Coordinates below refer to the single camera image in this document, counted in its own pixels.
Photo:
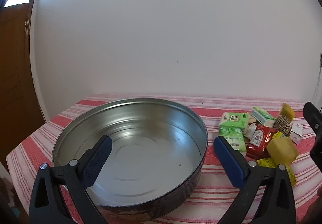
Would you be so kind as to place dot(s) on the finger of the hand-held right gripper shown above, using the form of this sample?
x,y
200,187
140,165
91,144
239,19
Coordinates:
x,y
313,118
317,151

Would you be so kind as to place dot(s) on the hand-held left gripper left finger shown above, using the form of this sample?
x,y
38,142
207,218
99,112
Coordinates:
x,y
98,161

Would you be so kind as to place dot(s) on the green and white tissue packet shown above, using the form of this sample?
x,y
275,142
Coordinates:
x,y
263,114

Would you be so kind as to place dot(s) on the pale yellow packet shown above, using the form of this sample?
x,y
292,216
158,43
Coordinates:
x,y
278,135

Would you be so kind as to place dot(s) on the red striped tablecloth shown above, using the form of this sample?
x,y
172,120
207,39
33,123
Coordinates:
x,y
211,196

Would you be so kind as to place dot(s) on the round metal tin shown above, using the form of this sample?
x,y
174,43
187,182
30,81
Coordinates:
x,y
140,138

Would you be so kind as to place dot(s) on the brown wooden door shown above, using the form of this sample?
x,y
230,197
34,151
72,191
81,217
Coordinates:
x,y
12,62

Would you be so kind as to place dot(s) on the small white box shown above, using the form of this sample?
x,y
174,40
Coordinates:
x,y
296,133

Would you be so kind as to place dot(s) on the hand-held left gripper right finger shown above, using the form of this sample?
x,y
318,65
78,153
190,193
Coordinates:
x,y
230,163

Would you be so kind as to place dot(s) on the green leaf print tissue packet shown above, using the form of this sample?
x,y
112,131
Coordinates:
x,y
234,139

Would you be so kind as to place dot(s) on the yellow sponge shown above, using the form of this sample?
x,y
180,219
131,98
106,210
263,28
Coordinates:
x,y
281,151

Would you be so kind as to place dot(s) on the small pale sachet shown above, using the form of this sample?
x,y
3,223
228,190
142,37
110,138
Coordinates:
x,y
252,118

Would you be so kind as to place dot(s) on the yellow printed snack packet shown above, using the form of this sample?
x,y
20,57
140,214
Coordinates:
x,y
266,162

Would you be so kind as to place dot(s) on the beige snack packet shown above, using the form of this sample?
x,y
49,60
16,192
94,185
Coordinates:
x,y
249,130

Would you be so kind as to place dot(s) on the green tissue packet white label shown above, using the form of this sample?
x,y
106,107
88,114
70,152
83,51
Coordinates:
x,y
232,120

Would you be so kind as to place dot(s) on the brown twine ball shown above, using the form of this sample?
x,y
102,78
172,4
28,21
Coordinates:
x,y
283,124

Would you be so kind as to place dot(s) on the red snack packet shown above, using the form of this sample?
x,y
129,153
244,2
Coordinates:
x,y
259,141

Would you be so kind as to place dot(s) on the mustard yellow packet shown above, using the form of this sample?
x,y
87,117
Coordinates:
x,y
286,110

